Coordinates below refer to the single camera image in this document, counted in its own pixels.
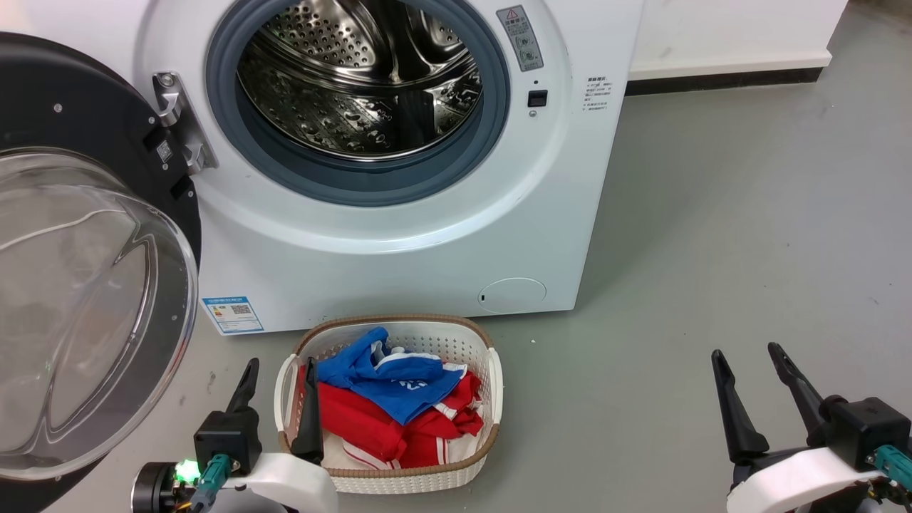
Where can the grey warning sticker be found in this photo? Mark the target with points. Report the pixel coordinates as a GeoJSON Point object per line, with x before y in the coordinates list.
{"type": "Point", "coordinates": [520, 37]}

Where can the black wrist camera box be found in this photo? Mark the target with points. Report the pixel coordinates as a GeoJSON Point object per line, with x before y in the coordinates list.
{"type": "Point", "coordinates": [228, 438]}
{"type": "Point", "coordinates": [866, 427]}

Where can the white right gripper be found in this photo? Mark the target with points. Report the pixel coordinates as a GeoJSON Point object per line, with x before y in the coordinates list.
{"type": "Point", "coordinates": [791, 484]}

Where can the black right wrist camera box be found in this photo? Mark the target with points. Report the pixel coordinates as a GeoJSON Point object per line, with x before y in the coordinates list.
{"type": "Point", "coordinates": [866, 427]}

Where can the white brown-rimmed laundry basket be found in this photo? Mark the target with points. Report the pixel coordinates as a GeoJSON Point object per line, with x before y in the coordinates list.
{"type": "Point", "coordinates": [399, 481]}

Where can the round white filter cover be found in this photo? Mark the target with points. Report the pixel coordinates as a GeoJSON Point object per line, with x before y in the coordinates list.
{"type": "Point", "coordinates": [511, 295]}

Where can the metal door hinge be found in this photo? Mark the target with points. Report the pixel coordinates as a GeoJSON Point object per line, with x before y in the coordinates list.
{"type": "Point", "coordinates": [182, 121]}

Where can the small text label sticker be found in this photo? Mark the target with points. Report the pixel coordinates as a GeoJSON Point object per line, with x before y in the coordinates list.
{"type": "Point", "coordinates": [597, 94]}

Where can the blue energy label sticker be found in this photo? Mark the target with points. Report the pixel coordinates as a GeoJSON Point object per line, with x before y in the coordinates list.
{"type": "Point", "coordinates": [233, 314]}

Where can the black round glass washer door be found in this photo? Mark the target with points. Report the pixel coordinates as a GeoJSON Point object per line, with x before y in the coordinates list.
{"type": "Point", "coordinates": [71, 107]}

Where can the black door latch slot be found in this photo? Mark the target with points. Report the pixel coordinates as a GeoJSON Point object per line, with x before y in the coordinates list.
{"type": "Point", "coordinates": [537, 98]}

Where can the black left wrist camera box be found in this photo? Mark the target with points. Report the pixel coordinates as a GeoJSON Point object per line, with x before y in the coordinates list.
{"type": "Point", "coordinates": [228, 438]}

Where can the blue garment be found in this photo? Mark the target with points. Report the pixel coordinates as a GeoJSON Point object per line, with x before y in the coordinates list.
{"type": "Point", "coordinates": [399, 388]}

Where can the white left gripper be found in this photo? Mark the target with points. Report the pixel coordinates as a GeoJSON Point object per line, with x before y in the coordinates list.
{"type": "Point", "coordinates": [292, 488]}

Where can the red garment with white stripes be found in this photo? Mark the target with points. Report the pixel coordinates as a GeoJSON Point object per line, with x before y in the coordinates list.
{"type": "Point", "coordinates": [363, 427]}

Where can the white front-load washing machine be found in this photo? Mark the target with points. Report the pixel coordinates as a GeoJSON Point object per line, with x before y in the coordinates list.
{"type": "Point", "coordinates": [399, 263]}

